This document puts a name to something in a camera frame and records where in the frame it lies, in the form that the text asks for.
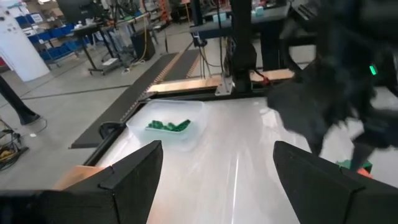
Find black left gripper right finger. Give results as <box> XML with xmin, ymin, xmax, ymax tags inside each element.
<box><xmin>272</xmin><ymin>140</ymin><xmax>398</xmax><ymax>224</ymax></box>

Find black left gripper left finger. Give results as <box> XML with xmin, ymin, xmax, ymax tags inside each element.
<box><xmin>93</xmin><ymin>139</ymin><xmax>164</xmax><ymax>224</ymax></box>

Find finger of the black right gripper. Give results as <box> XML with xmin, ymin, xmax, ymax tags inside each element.
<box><xmin>351</xmin><ymin>141</ymin><xmax>374</xmax><ymax>171</ymax></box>
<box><xmin>306</xmin><ymin>130</ymin><xmax>326</xmax><ymax>156</ymax></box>

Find translucent orange plastic bin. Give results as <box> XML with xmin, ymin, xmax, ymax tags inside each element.
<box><xmin>52</xmin><ymin>164</ymin><xmax>108</xmax><ymax>191</ymax></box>

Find black hazard-striped floor ramp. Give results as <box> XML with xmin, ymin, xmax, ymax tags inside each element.
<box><xmin>70</xmin><ymin>49</ymin><xmax>202</xmax><ymax>149</ymax></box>

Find clear plastic bin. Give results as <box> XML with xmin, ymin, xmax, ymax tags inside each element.
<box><xmin>126</xmin><ymin>99</ymin><xmax>208</xmax><ymax>152</ymax></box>

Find black computer tower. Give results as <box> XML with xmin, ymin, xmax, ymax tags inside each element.
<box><xmin>129</xmin><ymin>28</ymin><xmax>156</xmax><ymax>62</ymax></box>

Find black slanted support leg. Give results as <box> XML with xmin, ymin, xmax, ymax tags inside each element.
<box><xmin>0</xmin><ymin>75</ymin><xmax>41</xmax><ymax>126</ymax></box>

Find black work table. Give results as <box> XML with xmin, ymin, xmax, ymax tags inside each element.
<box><xmin>70</xmin><ymin>12</ymin><xmax>150</xmax><ymax>76</ymax></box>

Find blue storage bin shelf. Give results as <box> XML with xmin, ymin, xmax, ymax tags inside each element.
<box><xmin>15</xmin><ymin>12</ymin><xmax>91</xmax><ymax>63</ymax></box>

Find white round pillar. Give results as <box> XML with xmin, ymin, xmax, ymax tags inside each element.
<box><xmin>0</xmin><ymin>6</ymin><xmax>51</xmax><ymax>82</ymax></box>

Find black monitor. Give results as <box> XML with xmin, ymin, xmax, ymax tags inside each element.
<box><xmin>57</xmin><ymin>0</ymin><xmax>105</xmax><ymax>25</ymax></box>

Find silver corner bracket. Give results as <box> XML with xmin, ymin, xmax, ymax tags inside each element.
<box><xmin>214</xmin><ymin>77</ymin><xmax>234</xmax><ymax>96</ymax></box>

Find tangled floor cables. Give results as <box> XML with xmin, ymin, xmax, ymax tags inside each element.
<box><xmin>0</xmin><ymin>119</ymin><xmax>48</xmax><ymax>171</ymax></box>

